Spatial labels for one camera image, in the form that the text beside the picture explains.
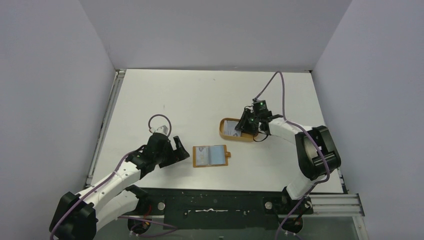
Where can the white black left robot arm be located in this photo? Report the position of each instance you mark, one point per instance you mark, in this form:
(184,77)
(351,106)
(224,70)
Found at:
(79,216)

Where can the silver credit card stack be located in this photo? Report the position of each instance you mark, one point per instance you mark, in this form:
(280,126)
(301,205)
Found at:
(229,128)

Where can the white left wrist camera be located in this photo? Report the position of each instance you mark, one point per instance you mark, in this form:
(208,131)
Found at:
(162,130)

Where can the yellow leather card holder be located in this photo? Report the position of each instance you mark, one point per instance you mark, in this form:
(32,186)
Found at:
(218,156)

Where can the aluminium frame rail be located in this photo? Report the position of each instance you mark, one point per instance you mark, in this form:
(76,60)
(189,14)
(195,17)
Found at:
(334,205)

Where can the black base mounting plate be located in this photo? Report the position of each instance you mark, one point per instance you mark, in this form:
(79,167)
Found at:
(219,221)

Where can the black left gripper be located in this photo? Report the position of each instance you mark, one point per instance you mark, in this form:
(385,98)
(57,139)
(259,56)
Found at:
(175,155)

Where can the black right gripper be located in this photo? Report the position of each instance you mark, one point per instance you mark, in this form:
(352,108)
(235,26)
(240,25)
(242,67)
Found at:
(248,122)

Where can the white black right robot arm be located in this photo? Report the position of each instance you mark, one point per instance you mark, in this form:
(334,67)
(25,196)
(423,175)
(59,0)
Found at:
(317,155)

